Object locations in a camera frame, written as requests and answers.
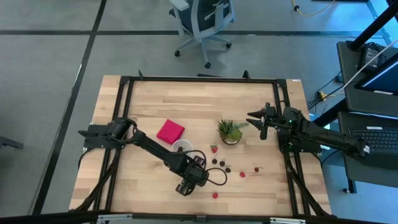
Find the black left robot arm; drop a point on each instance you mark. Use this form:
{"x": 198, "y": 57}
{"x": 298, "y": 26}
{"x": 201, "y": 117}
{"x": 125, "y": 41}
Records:
{"x": 155, "y": 151}

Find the black laptop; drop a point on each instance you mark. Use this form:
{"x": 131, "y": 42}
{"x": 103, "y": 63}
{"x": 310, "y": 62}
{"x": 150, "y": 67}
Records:
{"x": 373, "y": 140}

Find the computer monitor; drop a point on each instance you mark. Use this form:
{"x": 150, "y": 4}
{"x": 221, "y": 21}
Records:
{"x": 385, "y": 79}

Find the white and dark office chair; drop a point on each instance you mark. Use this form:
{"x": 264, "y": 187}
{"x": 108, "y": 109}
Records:
{"x": 208, "y": 12}

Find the black power adapter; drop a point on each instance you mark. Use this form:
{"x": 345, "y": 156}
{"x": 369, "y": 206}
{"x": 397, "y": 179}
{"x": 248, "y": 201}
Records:
{"x": 370, "y": 54}

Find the black diagonal beam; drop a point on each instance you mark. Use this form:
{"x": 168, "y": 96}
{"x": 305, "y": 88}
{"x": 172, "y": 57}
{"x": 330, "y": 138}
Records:
{"x": 373, "y": 28}
{"x": 329, "y": 115}

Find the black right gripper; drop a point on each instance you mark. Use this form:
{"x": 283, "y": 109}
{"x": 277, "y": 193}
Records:
{"x": 273, "y": 118}

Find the red strawberry with green leaves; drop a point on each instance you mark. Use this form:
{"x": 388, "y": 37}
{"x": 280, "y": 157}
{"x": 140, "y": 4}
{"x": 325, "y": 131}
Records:
{"x": 214, "y": 148}

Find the dark cherry with stem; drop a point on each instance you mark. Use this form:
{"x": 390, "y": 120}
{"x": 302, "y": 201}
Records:
{"x": 222, "y": 163}
{"x": 214, "y": 161}

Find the clear plastic round container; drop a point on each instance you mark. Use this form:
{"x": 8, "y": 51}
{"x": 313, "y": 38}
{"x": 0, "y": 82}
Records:
{"x": 183, "y": 143}

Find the black desk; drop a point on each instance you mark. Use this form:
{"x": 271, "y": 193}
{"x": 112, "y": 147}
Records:
{"x": 357, "y": 102}

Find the succulent plant in pot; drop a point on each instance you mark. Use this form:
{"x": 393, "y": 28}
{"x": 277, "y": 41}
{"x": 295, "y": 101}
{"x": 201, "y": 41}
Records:
{"x": 230, "y": 132}

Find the grey chair leg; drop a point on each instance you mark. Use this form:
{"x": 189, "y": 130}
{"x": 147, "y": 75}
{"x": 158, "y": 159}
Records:
{"x": 11, "y": 143}

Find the silver metal bracket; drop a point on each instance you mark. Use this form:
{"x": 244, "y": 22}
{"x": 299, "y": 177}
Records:
{"x": 115, "y": 217}
{"x": 287, "y": 220}

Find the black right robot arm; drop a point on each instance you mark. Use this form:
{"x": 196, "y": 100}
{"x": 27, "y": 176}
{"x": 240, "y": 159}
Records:
{"x": 329, "y": 137}

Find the yellow power plug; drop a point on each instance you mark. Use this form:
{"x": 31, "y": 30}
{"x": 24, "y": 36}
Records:
{"x": 322, "y": 95}

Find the red cherry with stem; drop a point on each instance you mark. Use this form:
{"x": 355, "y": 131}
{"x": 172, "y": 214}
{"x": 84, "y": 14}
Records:
{"x": 256, "y": 169}

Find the red folded cloth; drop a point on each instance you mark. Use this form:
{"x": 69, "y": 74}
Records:
{"x": 170, "y": 130}

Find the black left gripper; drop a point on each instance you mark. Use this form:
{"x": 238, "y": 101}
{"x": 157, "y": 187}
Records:
{"x": 196, "y": 177}

